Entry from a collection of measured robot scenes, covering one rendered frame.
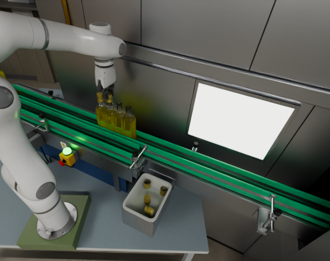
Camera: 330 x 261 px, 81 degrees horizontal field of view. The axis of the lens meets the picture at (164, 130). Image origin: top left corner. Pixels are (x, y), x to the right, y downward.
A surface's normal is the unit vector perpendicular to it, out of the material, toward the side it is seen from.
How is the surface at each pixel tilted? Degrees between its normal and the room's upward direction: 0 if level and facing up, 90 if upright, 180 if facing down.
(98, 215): 0
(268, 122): 90
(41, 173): 60
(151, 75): 90
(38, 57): 90
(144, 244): 0
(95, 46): 81
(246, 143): 90
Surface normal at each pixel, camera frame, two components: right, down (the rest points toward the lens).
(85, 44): 0.22, 0.47
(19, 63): 0.00, 0.65
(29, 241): 0.05, -0.76
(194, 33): -0.41, 0.57
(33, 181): 0.72, 0.00
